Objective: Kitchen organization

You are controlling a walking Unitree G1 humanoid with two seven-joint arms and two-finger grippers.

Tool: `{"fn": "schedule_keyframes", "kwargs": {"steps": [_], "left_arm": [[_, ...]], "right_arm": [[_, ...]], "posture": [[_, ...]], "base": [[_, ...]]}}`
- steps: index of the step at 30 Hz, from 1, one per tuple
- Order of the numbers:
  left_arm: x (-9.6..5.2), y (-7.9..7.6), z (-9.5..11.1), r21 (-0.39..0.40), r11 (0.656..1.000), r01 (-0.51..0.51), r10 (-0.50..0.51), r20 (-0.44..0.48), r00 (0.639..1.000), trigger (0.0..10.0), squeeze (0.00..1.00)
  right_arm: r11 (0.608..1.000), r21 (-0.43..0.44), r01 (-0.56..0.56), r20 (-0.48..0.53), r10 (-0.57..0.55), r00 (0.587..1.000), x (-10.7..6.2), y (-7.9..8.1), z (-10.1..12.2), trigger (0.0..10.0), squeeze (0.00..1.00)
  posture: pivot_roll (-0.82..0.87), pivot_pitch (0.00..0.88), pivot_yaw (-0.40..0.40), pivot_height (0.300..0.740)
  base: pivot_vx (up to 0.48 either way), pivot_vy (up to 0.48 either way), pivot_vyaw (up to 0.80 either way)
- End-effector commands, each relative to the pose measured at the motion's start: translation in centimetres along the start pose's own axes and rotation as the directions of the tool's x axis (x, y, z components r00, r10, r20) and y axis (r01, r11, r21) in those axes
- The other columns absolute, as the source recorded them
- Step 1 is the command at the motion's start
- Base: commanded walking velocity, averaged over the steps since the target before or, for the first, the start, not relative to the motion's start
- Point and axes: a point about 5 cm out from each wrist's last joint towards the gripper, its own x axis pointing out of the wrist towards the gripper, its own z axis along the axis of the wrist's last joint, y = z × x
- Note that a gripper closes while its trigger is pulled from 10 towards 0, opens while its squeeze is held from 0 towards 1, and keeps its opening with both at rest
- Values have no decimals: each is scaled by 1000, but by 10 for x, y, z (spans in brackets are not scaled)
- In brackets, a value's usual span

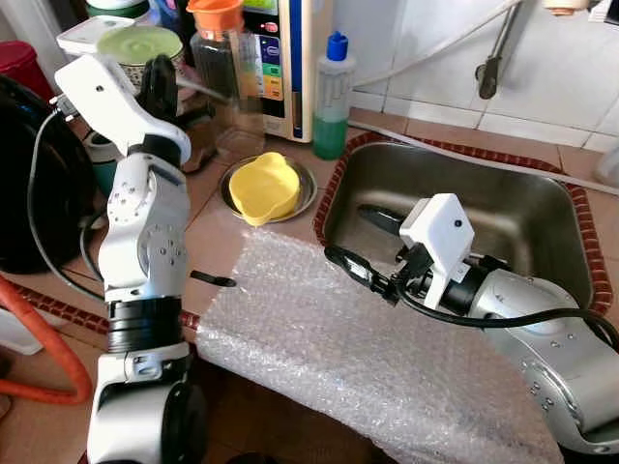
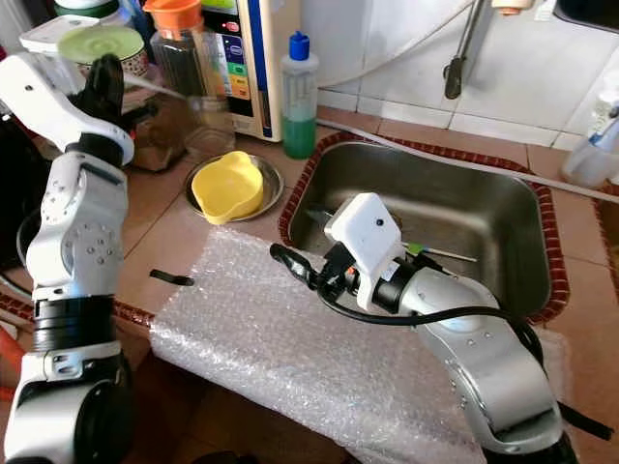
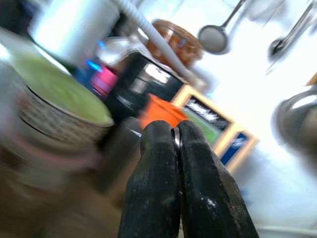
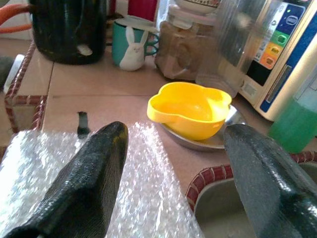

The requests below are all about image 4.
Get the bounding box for red plastic container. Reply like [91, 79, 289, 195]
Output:
[127, 0, 159, 22]

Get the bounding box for white plastic object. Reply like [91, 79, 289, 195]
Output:
[3, 54, 25, 94]

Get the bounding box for yellow plastic bowl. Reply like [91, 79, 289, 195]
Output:
[147, 81, 233, 141]

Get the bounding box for clear jar brown contents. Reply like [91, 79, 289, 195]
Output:
[155, 4, 218, 81]

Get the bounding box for teal bunny mug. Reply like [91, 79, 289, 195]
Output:
[111, 18, 159, 72]

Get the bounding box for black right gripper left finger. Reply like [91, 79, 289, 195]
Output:
[3, 120, 129, 238]

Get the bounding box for round steel plate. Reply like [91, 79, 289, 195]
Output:
[158, 106, 246, 152]

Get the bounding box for clear bubble wrap sheet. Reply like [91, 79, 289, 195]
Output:
[0, 121, 206, 238]

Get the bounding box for large black pot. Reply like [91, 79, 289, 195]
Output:
[28, 0, 107, 65]

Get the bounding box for orange hose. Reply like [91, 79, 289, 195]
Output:
[0, 3, 33, 34]

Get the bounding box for beige water ionizer appliance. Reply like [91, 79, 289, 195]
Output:
[237, 0, 317, 122]

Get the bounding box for patterned ceramic bowl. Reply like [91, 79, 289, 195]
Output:
[174, 0, 221, 15]

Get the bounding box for stainless steel sink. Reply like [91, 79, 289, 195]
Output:
[194, 162, 317, 238]

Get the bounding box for dish soap bottle green liquid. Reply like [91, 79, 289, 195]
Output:
[267, 71, 317, 154]

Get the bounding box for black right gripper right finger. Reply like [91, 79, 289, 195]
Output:
[222, 123, 317, 238]

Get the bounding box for clear pitcher orange lid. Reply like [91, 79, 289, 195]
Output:
[195, 0, 267, 92]

